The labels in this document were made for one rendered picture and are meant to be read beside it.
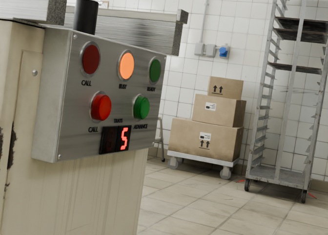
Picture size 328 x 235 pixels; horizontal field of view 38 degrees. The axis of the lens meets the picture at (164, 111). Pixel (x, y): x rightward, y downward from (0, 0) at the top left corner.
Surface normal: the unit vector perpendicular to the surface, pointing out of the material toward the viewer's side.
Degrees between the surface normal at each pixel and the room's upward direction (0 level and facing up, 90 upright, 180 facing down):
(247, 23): 90
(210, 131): 88
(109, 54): 90
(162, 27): 90
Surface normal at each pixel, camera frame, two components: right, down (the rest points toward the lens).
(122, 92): 0.90, 0.15
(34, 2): -0.42, 0.00
